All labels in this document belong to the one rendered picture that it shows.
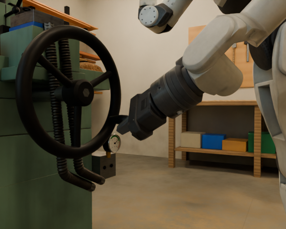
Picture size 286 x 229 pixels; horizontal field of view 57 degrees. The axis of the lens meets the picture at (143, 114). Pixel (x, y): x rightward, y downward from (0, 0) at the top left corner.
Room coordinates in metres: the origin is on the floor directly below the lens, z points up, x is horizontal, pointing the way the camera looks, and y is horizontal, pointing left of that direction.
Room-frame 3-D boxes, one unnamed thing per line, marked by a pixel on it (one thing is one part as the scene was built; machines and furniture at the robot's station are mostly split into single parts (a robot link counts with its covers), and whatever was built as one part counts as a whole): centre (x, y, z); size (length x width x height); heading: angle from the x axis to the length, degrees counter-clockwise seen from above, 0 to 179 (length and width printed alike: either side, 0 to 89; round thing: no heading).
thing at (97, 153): (0.92, 0.16, 0.58); 0.12 x 0.08 x 0.08; 56
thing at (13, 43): (0.68, 0.26, 0.91); 0.15 x 0.14 x 0.09; 146
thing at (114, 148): (0.88, 0.11, 0.65); 0.06 x 0.04 x 0.08; 146
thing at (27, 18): (0.68, 0.26, 0.99); 0.13 x 0.11 x 0.06; 146
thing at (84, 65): (0.94, 0.21, 0.92); 0.14 x 0.09 x 0.04; 56
